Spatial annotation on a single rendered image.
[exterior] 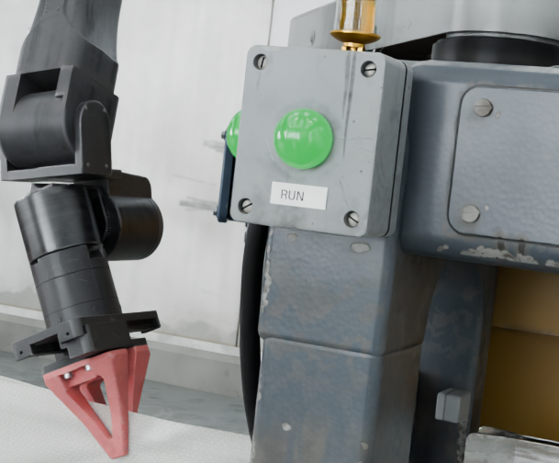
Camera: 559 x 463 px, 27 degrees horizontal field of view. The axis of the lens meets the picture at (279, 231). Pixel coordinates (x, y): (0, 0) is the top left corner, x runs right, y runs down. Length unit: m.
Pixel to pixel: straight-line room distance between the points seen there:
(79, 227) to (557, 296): 0.35
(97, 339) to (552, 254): 0.36
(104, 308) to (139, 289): 5.86
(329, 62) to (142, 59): 6.20
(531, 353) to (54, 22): 0.44
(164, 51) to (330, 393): 6.11
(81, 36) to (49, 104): 0.06
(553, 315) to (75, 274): 0.34
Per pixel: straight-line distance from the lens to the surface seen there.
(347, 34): 0.65
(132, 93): 6.77
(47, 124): 0.87
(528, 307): 0.84
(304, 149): 0.56
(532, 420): 0.90
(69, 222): 0.86
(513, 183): 0.59
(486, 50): 0.71
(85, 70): 0.88
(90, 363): 0.84
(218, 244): 6.46
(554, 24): 0.73
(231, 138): 0.60
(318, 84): 0.57
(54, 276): 0.86
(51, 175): 0.87
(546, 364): 0.89
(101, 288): 0.86
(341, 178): 0.56
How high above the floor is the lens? 1.27
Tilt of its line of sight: 3 degrees down
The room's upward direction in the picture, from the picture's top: 6 degrees clockwise
